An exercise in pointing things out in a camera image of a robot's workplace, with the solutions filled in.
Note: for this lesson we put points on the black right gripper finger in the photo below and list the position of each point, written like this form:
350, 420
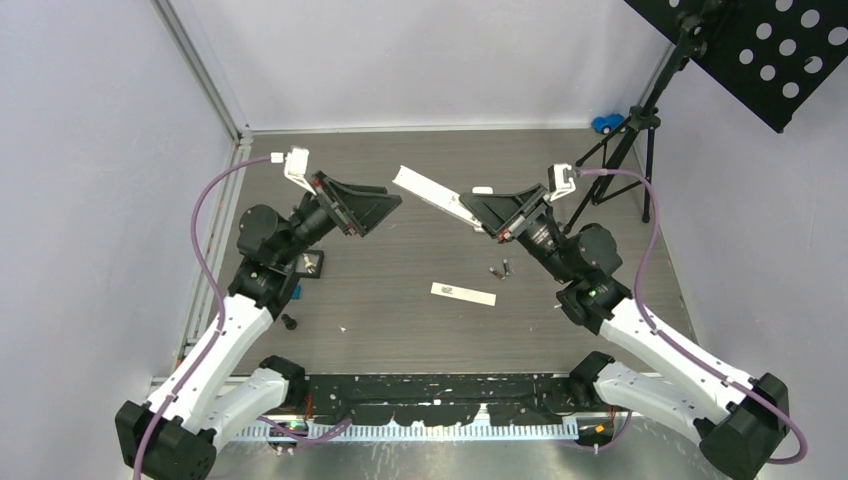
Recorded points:
510, 193
499, 218

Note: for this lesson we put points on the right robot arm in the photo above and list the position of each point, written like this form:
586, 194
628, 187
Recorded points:
733, 417

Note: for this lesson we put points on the small black knob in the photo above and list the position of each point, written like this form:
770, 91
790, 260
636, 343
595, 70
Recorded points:
289, 322

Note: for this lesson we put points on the white rectangular box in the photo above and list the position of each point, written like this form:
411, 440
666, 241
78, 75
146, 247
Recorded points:
436, 195

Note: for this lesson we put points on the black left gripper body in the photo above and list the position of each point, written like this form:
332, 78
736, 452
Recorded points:
339, 211

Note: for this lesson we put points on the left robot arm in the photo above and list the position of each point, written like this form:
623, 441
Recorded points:
177, 432

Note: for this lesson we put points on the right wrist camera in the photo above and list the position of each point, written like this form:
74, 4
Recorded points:
561, 181

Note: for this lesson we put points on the long white battery cover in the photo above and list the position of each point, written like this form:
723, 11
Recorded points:
463, 294

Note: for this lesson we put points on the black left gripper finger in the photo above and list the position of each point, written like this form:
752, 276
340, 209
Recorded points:
342, 190
367, 211

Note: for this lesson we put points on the blue toy car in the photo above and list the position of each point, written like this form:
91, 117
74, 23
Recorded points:
608, 123

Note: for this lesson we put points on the black tripod stand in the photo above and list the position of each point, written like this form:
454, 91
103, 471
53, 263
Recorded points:
642, 116

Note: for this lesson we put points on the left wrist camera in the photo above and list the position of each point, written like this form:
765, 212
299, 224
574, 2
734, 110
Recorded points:
294, 165

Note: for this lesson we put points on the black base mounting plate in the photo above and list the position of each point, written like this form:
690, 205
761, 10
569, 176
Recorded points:
442, 400

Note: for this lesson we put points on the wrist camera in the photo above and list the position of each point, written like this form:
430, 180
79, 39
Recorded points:
561, 181
294, 165

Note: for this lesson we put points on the black perforated music stand tray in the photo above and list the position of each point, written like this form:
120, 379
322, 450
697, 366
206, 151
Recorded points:
770, 55

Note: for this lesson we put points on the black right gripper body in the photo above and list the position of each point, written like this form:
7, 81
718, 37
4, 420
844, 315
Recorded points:
526, 218

